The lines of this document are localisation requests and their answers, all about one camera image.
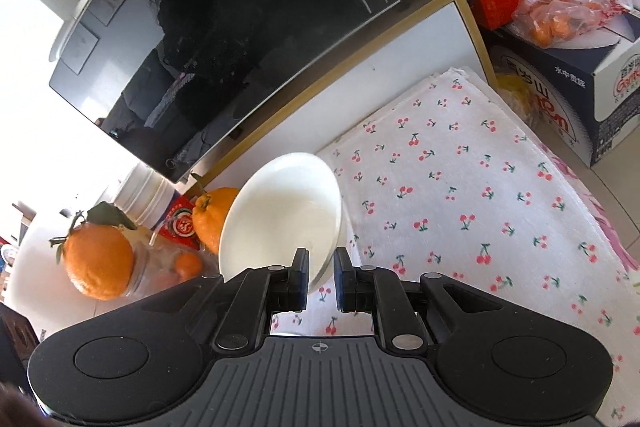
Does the white bowl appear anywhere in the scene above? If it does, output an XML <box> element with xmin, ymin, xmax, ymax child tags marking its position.
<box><xmin>218</xmin><ymin>153</ymin><xmax>343</xmax><ymax>291</ymax></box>

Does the glass jar of kumquats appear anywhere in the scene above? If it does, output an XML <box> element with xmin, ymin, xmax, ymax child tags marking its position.
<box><xmin>122</xmin><ymin>229</ymin><xmax>218</xmax><ymax>301</ymax></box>

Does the cherry print tablecloth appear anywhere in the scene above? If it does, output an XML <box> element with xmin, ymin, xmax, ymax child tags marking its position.
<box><xmin>269</xmin><ymin>66</ymin><xmax>640</xmax><ymax>425</ymax></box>

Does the large orange with leaves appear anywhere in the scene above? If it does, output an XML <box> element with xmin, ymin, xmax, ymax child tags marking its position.
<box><xmin>49</xmin><ymin>202</ymin><xmax>137</xmax><ymax>301</ymax></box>

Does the dark blue cardboard box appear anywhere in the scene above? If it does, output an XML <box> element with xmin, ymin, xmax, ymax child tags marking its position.
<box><xmin>483</xmin><ymin>11</ymin><xmax>639</xmax><ymax>167</ymax></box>

